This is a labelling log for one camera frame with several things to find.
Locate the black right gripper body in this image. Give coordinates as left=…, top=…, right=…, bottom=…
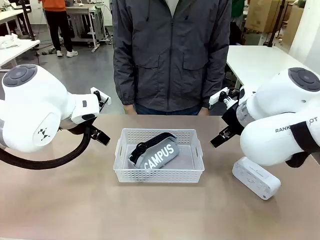
left=221, top=102, right=245, bottom=138

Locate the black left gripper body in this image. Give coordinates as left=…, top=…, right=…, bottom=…
left=59, top=116, right=98, bottom=136

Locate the white power strip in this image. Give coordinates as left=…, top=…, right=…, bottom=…
left=231, top=156, right=282, bottom=201

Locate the grey campus pouch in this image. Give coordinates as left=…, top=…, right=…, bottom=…
left=127, top=132, right=182, bottom=171

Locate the white perforated plastic basket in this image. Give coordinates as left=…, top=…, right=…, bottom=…
left=112, top=128, right=206, bottom=184

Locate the person's right hand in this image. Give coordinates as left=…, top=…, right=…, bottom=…
left=123, top=104, right=137, bottom=116

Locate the white desk with rounded corner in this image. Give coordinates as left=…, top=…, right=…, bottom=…
left=225, top=45, right=315, bottom=88

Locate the black office chair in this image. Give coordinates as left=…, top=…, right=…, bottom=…
left=229, top=21, right=244, bottom=46

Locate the person in grey jacket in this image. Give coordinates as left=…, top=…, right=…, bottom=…
left=112, top=0, right=232, bottom=116

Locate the black metal stand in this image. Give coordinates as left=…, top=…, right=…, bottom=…
left=265, top=0, right=286, bottom=47

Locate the person in orange top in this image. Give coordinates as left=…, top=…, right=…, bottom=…
left=40, top=0, right=79, bottom=58

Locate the white crumpled cloth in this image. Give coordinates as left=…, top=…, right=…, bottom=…
left=0, top=33, right=22, bottom=50

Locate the grey equipment workbench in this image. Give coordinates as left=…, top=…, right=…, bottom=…
left=64, top=2, right=114, bottom=53

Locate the large brown cardboard box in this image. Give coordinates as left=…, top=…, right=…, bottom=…
left=244, top=0, right=296, bottom=34

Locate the person in green top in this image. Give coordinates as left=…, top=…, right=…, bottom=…
left=230, top=0, right=247, bottom=19

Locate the tall brown cardboard box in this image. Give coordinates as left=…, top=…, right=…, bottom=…
left=283, top=4, right=305, bottom=47

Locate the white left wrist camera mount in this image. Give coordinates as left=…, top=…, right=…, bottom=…
left=89, top=86, right=112, bottom=114

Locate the black left arm cable sleeve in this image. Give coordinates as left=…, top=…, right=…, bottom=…
left=0, top=119, right=98, bottom=171

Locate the black arm cable sleeve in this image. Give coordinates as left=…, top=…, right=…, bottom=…
left=0, top=119, right=98, bottom=171
left=284, top=120, right=315, bottom=169

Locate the black right arm cable sleeve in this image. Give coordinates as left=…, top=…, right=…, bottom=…
left=284, top=120, right=315, bottom=169

